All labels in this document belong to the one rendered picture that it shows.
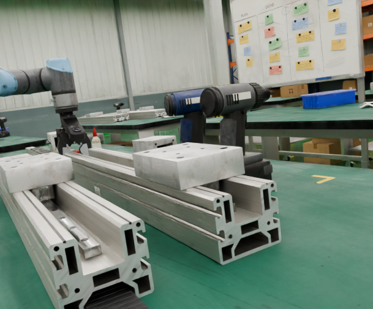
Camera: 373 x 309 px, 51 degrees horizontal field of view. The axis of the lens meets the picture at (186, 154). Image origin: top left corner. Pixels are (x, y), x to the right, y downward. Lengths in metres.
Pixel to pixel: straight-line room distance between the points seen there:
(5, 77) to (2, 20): 11.46
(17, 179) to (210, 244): 0.36
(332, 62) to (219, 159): 3.17
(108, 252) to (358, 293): 0.26
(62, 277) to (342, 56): 3.37
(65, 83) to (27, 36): 11.47
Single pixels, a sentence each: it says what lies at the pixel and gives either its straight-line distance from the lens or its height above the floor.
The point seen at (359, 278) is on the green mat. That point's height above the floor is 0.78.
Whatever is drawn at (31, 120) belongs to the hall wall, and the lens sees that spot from 12.41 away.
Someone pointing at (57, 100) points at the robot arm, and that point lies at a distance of 1.27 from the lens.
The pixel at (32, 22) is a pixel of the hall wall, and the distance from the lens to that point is 12.80.
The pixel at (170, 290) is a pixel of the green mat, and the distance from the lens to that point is 0.45.
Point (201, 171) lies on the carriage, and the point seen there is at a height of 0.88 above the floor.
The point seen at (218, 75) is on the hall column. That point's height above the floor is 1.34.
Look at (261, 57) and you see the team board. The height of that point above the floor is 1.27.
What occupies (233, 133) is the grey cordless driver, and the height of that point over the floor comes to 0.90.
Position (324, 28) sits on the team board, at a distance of 3.74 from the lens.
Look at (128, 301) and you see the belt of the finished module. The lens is 0.43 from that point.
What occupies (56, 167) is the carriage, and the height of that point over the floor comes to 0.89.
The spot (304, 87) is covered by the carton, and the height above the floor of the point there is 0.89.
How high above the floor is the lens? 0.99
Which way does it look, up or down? 9 degrees down
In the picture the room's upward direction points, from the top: 7 degrees counter-clockwise
